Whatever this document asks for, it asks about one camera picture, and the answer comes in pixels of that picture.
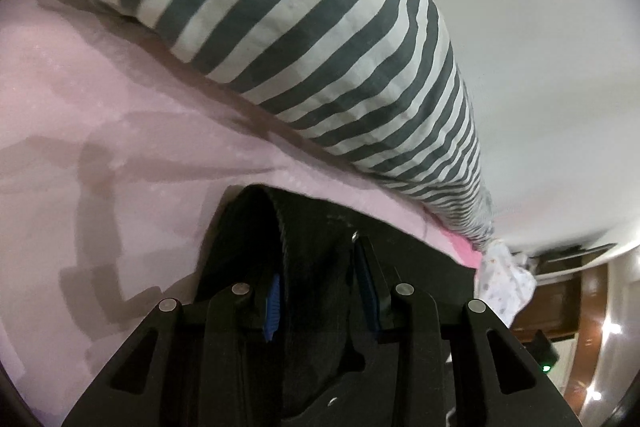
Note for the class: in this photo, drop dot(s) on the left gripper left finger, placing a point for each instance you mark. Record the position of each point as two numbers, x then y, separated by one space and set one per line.
206 364

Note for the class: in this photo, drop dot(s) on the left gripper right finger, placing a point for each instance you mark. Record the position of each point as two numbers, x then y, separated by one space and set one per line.
462 367

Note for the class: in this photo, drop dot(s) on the black pants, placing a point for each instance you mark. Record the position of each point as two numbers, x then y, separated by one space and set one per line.
298 253

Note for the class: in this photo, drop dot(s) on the brown wooden wardrobe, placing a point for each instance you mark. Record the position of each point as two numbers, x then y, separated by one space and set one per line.
592 319

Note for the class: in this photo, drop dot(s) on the white patterned blanket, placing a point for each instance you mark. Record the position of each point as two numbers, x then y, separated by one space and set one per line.
504 282

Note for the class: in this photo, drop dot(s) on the pink purple checked bed sheet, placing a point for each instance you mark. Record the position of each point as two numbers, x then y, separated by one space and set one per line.
115 160

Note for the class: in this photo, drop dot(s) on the grey white striped bolster pillow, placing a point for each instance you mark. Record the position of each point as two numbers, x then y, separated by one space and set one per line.
374 82

